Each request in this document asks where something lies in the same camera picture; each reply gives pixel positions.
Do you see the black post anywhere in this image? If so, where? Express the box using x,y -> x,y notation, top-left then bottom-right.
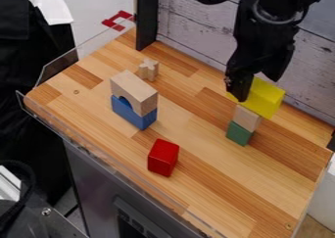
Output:
134,0 -> 160,52

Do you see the red cube block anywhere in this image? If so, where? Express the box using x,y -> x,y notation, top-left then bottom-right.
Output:
146,138 -> 181,178

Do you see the yellow rectangle block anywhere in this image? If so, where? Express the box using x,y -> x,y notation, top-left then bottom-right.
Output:
224,76 -> 287,120

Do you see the white arch block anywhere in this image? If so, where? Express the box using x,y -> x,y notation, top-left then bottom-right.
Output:
108,69 -> 160,118

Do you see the blue arch block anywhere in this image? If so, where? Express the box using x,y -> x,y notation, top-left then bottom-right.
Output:
110,95 -> 159,131

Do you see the green cube block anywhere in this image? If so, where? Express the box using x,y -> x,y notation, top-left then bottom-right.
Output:
224,120 -> 256,147

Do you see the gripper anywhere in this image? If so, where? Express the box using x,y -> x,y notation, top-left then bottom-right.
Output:
224,0 -> 302,103

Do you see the white cross block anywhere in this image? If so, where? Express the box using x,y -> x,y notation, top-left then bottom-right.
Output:
135,58 -> 162,82

